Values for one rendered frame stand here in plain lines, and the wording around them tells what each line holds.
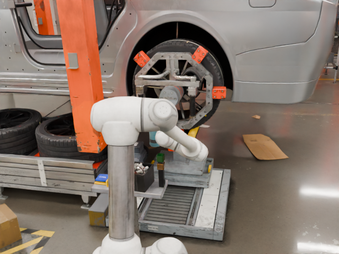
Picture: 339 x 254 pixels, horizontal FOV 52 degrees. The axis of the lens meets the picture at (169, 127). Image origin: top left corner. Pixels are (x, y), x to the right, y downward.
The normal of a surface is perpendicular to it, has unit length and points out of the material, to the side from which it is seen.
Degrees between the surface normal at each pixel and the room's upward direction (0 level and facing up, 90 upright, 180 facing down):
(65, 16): 90
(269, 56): 90
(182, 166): 0
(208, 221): 0
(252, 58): 90
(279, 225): 0
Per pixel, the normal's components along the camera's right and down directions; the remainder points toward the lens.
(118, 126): 0.01, 0.23
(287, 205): -0.03, -0.93
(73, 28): -0.22, 0.37
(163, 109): 0.16, -0.16
